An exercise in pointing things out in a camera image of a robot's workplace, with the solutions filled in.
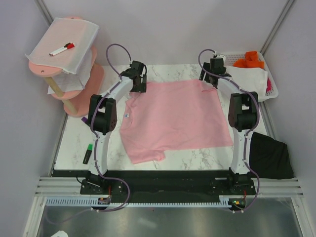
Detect white folded cloth in basket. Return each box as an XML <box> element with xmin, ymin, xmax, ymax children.
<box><xmin>226</xmin><ymin>66</ymin><xmax>268</xmax><ymax>98</ymax></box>

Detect orange cloth in basket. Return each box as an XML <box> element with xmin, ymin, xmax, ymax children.
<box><xmin>233</xmin><ymin>51</ymin><xmax>265</xmax><ymax>69</ymax></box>

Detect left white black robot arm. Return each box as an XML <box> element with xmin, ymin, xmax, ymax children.
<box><xmin>85</xmin><ymin>61</ymin><xmax>147</xmax><ymax>175</ymax></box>

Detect white paper sheets on stand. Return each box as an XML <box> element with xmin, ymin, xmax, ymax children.
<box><xmin>47</xmin><ymin>49</ymin><xmax>91</xmax><ymax>95</ymax></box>

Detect black cloth at table edge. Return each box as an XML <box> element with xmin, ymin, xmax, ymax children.
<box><xmin>249</xmin><ymin>132</ymin><xmax>294</xmax><ymax>180</ymax></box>

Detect magenta cloth in basket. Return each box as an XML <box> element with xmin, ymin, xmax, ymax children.
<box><xmin>266</xmin><ymin>78</ymin><xmax>272</xmax><ymax>93</ymax></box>

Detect white mesh cloth on stand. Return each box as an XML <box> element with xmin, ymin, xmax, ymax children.
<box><xmin>27</xmin><ymin>17</ymin><xmax>99</xmax><ymax>74</ymax></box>

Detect black capped white marker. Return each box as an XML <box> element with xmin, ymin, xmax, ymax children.
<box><xmin>49</xmin><ymin>43</ymin><xmax>71</xmax><ymax>56</ymax></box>

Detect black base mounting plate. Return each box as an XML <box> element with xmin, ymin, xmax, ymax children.
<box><xmin>80</xmin><ymin>170</ymin><xmax>256</xmax><ymax>196</ymax></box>

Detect white plastic laundry basket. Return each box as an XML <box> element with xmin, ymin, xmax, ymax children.
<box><xmin>217</xmin><ymin>51</ymin><xmax>278</xmax><ymax>102</ymax></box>

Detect green black highlighter pen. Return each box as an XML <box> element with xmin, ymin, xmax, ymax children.
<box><xmin>82</xmin><ymin>144</ymin><xmax>93</xmax><ymax>164</ymax></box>

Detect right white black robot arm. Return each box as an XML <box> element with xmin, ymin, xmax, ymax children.
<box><xmin>199</xmin><ymin>55</ymin><xmax>260</xmax><ymax>175</ymax></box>

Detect pink tiered wooden stand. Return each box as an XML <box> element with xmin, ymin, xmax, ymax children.
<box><xmin>29</xmin><ymin>17</ymin><xmax>104</xmax><ymax>117</ymax></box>

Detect pink t shirt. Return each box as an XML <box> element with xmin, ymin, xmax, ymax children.
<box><xmin>120</xmin><ymin>79</ymin><xmax>233</xmax><ymax>164</ymax></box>

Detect white slotted cable duct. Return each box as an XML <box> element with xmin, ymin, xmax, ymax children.
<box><xmin>45</xmin><ymin>195</ymin><xmax>247</xmax><ymax>207</ymax></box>

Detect red capped white marker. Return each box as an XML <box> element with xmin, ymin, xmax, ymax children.
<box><xmin>49</xmin><ymin>43</ymin><xmax>75</xmax><ymax>56</ymax></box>

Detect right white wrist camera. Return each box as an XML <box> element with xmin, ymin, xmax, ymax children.
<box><xmin>214</xmin><ymin>54</ymin><xmax>226</xmax><ymax>60</ymax></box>

